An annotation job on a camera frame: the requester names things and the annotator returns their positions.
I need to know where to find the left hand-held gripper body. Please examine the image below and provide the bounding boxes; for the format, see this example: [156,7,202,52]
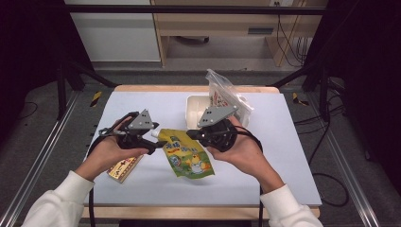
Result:
[98,108,156,150]

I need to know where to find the black curtain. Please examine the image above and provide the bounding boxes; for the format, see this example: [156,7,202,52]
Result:
[303,0,401,193]
[0,0,94,145]

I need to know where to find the hand-held gripper cable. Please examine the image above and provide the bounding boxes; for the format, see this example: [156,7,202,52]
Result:
[235,125,265,227]
[86,135,110,227]

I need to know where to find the black horizontal frame bar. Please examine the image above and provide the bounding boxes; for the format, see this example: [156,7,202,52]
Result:
[62,4,327,16]

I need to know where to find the cream plastic storage box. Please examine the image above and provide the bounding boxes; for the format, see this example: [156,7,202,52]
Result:
[183,94,253,131]

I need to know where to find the yellow black floor tape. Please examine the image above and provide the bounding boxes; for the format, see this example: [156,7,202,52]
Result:
[290,91,310,107]
[90,90,104,109]

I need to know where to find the white cabinet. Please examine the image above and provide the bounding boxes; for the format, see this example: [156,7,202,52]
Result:
[63,0,162,63]

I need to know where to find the person's left hand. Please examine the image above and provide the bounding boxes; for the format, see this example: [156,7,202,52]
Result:
[75,116,150,183]

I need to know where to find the aluminium floor rail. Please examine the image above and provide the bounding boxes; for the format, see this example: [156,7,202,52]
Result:
[305,91,381,227]
[0,90,80,227]

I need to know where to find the person's right hand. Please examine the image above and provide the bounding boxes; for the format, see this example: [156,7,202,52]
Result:
[205,115,285,194]

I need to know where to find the clear zip bag of spices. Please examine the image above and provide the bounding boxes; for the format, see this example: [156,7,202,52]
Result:
[204,68,255,128]

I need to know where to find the left hand-held gripper cable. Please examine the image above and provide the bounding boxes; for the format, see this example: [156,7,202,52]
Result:
[86,135,110,227]

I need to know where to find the black looped floor cable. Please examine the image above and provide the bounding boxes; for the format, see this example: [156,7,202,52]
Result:
[306,102,350,208]

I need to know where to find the right hand-held gripper cable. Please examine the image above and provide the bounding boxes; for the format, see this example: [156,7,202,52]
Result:
[235,125,265,227]

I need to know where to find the black hanging desk cables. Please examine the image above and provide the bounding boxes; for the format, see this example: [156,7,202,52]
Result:
[275,2,313,68]

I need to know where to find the black metal stand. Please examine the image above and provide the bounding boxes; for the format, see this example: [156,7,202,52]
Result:
[56,60,118,121]
[270,60,333,123]

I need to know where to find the thin black floor cable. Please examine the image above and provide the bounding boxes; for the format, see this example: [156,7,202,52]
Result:
[16,100,40,121]

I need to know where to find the red yellow spice box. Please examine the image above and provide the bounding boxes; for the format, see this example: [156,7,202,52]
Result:
[106,154,145,184]

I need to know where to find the light wooden desk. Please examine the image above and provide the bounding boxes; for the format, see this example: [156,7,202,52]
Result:
[150,0,329,68]

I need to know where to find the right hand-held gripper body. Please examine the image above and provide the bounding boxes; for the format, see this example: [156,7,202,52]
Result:
[196,105,240,153]

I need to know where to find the yellow spout pouch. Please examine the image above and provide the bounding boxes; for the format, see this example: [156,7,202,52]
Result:
[150,127,216,180]

